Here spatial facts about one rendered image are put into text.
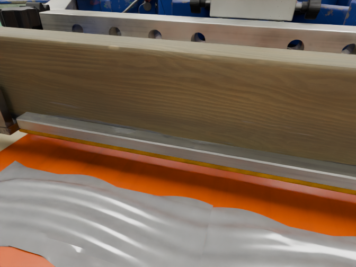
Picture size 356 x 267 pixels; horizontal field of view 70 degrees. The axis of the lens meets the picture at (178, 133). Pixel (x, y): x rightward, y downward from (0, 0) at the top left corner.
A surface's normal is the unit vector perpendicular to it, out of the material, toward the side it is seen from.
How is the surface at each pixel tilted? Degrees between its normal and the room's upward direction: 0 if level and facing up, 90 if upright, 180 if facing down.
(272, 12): 88
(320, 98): 88
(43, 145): 2
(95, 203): 28
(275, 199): 2
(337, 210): 2
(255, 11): 88
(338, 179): 88
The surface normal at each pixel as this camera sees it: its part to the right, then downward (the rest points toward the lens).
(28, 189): -0.01, -0.44
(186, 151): -0.27, 0.51
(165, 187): 0.01, -0.84
